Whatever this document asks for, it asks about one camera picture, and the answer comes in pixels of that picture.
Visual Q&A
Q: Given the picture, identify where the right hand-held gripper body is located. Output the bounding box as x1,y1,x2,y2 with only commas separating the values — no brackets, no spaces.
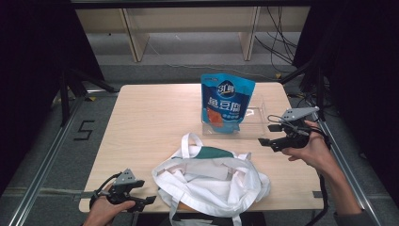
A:
272,105,321,153

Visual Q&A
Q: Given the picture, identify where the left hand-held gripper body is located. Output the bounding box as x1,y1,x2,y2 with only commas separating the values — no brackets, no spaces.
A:
106,169,140,206

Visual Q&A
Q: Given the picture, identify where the clear plastic box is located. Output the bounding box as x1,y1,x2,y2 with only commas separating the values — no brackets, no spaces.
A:
200,93,271,139

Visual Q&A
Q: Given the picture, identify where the blue snack pouch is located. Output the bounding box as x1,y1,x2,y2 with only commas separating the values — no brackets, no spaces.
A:
200,73,257,135

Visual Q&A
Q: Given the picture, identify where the white tote bag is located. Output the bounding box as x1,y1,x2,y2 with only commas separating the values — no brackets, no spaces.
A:
151,132,272,226

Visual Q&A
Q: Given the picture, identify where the person's right hand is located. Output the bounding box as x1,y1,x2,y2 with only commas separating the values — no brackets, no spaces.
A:
280,120,334,172

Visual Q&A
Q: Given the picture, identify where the person's left hand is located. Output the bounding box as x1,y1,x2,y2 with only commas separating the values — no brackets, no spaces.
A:
82,195,136,226

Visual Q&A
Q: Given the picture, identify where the black metal stand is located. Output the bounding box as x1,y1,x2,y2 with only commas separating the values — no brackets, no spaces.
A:
278,56,327,122
58,67,118,127

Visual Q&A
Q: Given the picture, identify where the wooden shelf unit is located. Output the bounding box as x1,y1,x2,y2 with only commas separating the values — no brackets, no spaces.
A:
74,6,311,63

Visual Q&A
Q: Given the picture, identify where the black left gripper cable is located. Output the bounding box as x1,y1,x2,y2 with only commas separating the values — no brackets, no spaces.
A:
88,171,122,211

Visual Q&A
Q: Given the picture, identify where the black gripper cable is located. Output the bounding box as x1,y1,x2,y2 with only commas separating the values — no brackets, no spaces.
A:
266,114,333,226
88,171,122,211

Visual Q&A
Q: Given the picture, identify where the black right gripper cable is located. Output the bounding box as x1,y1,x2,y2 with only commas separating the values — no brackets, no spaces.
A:
266,114,333,226

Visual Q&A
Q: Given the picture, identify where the aluminium floor rail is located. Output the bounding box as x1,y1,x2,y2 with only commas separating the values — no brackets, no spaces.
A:
311,112,383,226
7,96,88,226

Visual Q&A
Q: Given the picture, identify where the bundle of black floor cables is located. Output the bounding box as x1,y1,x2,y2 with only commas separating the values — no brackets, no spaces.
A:
253,6,299,73

